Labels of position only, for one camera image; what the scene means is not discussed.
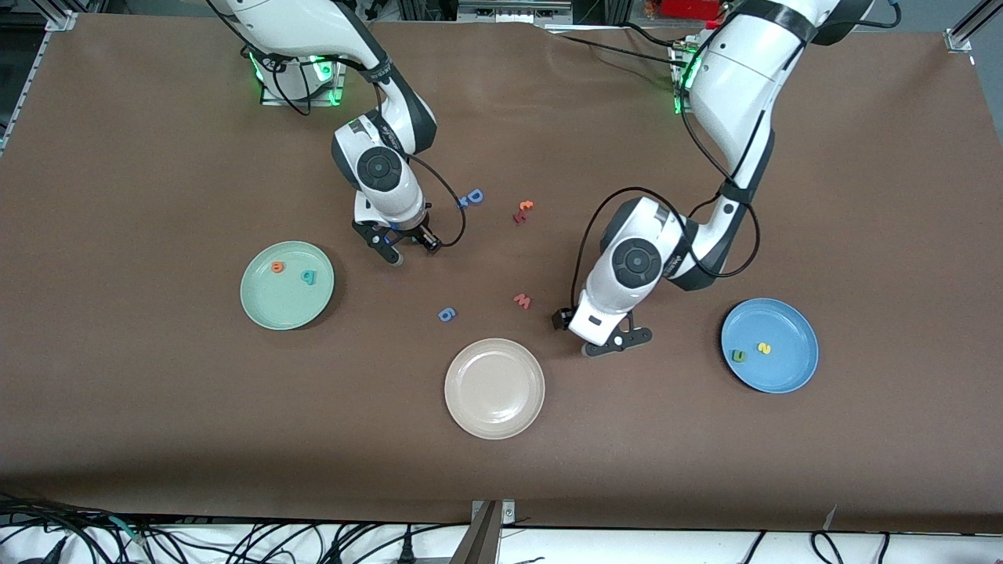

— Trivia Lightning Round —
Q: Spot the beige plate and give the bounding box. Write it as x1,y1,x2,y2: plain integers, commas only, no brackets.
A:
444,338,546,440

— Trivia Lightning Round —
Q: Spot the light green plate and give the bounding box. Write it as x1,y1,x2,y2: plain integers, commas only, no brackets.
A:
240,240,336,331

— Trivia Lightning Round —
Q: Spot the blue plate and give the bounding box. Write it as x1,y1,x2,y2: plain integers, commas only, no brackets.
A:
720,298,820,394

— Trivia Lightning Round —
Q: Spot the brown table cover sheet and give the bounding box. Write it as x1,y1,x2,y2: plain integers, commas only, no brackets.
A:
0,14,1003,533

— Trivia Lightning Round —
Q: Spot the red box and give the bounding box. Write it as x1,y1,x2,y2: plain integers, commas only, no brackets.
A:
662,0,723,21

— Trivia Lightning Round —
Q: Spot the aluminium extrusion bar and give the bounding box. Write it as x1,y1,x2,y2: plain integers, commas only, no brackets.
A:
944,0,1003,54

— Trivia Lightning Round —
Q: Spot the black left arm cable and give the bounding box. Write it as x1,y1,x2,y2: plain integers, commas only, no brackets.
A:
572,47,762,308

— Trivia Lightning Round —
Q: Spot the aluminium mount post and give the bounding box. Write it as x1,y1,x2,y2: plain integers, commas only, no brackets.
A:
451,500,518,564

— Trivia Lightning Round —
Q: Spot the grey metal frame rack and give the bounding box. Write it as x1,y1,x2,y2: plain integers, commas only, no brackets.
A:
396,0,632,26

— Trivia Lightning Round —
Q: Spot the black base cable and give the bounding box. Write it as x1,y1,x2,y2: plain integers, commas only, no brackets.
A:
623,22,690,49
549,30,686,67

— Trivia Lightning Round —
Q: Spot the silver table edge rail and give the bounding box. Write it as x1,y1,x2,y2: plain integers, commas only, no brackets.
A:
0,30,49,154

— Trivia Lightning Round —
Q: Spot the teal tipped cable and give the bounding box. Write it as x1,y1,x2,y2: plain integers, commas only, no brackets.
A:
106,513,150,548

